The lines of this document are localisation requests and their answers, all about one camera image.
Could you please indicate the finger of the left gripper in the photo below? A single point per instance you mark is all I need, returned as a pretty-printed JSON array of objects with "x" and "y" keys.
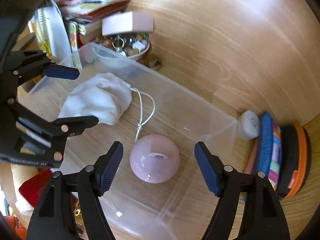
[
  {"x": 36, "y": 63},
  {"x": 75, "y": 125}
]

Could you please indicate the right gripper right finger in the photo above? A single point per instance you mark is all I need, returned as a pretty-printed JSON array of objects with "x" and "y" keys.
[{"x": 263, "y": 216}]

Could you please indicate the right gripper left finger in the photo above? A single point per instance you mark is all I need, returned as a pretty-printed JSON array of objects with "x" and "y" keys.
[{"x": 53, "y": 216}]

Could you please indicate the pink round piggy bank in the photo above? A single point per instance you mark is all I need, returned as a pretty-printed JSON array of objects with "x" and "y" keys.
[{"x": 154, "y": 159}]

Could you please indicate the red velvet pouch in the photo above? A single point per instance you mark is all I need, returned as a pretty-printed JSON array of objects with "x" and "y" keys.
[{"x": 32, "y": 188}]

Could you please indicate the left hand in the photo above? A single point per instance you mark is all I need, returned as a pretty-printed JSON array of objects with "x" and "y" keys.
[{"x": 12, "y": 177}]

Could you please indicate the white paper folder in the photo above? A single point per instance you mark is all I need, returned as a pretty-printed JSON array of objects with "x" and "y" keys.
[{"x": 48, "y": 26}]

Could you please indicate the fruit sticker strip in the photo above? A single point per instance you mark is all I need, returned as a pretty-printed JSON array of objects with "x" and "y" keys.
[{"x": 73, "y": 38}]

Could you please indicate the stack of cards and booklets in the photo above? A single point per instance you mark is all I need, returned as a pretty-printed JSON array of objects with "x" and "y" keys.
[{"x": 89, "y": 15}]

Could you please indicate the blue patchwork pouch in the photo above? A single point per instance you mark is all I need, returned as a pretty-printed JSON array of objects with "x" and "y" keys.
[{"x": 266, "y": 153}]

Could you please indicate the orange black round case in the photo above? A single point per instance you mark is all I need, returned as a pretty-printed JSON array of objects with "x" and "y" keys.
[{"x": 296, "y": 160}]

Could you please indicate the white bowl of trinkets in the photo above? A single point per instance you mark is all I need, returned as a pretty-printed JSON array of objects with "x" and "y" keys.
[{"x": 131, "y": 45}]

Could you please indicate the small white round container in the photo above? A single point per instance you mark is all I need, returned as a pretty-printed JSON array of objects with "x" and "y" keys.
[{"x": 248, "y": 125}]

